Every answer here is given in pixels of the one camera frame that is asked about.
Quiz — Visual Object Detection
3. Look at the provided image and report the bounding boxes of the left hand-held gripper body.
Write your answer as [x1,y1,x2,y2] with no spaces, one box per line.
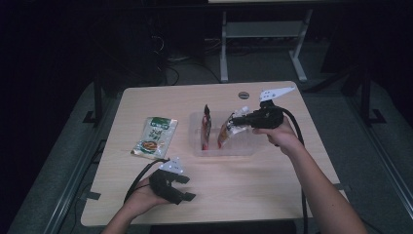
[149,157,185,206]

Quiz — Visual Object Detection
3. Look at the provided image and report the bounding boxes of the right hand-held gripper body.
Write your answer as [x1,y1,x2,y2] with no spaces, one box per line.
[251,85,297,130]

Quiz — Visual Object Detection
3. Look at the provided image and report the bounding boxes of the red clear seasoning packet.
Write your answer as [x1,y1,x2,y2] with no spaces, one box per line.
[217,105,251,149]

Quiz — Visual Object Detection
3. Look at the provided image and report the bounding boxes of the clear plastic container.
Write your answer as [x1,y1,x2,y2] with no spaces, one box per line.
[189,110,262,158]

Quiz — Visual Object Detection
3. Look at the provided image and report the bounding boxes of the person's right hand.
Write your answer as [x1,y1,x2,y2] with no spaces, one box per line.
[252,116,305,157]

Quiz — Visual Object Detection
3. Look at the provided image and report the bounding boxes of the person's left hand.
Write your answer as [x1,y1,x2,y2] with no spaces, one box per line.
[125,176,170,217]

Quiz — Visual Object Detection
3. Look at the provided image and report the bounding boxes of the white green sauce packet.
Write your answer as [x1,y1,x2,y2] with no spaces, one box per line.
[131,116,179,160]

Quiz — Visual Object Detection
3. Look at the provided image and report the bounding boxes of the black metal stand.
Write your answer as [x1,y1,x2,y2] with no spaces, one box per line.
[359,64,388,127]

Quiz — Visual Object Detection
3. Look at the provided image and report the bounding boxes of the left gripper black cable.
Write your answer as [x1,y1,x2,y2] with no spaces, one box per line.
[123,158,170,205]

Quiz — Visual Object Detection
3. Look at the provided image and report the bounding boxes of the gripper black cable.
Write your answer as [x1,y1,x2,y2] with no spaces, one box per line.
[281,106,310,234]
[123,158,170,205]

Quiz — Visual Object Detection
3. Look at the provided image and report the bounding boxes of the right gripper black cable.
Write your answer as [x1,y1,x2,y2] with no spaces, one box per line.
[281,106,310,234]

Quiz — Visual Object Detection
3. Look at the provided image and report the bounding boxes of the white metal table frame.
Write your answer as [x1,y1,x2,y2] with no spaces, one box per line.
[219,9,315,83]

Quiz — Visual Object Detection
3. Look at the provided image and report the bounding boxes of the grey floor rail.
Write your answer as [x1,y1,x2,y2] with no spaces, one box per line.
[343,93,413,210]
[42,97,122,234]

